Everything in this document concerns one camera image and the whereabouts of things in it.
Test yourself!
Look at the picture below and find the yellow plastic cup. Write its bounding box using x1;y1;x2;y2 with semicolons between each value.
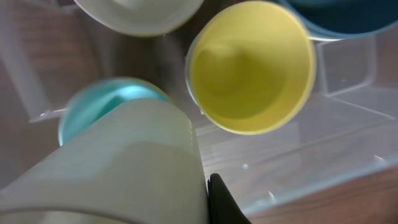
187;1;317;135

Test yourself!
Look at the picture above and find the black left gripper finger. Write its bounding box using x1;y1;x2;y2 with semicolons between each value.
207;173;251;224

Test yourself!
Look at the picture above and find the cream white plastic cup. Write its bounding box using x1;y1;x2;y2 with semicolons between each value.
1;99;209;223

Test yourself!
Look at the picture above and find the clear plastic storage bin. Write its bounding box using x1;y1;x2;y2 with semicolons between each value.
1;1;397;215

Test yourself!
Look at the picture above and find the white small bowl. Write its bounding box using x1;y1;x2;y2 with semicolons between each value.
75;0;203;37

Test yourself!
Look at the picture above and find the light blue plastic cup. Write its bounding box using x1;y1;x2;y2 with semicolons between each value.
58;77;172;146

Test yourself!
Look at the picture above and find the dark blue large bowl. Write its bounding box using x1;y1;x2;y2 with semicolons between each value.
277;0;397;39

